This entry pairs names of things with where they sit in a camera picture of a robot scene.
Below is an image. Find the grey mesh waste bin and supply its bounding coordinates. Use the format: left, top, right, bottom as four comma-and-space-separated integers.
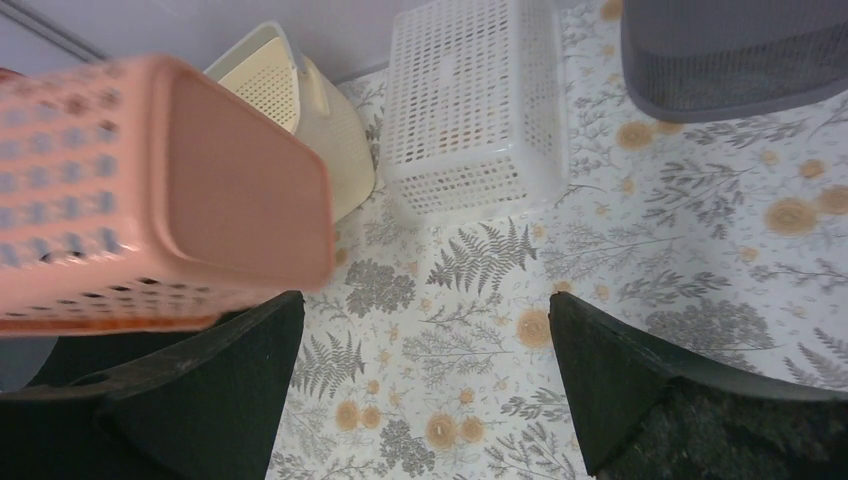
621, 0, 847, 123

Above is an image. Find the white perforated plastic basket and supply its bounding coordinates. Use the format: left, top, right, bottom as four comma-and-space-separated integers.
379, 1, 568, 226

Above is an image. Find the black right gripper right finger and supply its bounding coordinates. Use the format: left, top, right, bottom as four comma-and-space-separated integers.
549, 293, 847, 479

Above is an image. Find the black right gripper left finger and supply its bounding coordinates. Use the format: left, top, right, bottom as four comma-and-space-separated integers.
1, 291, 305, 479

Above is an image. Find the cream plastic storage basket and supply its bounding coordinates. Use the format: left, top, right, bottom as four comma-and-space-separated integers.
204, 21, 376, 221

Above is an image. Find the pink plastic basket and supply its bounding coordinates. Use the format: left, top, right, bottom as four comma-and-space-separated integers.
1, 55, 335, 338

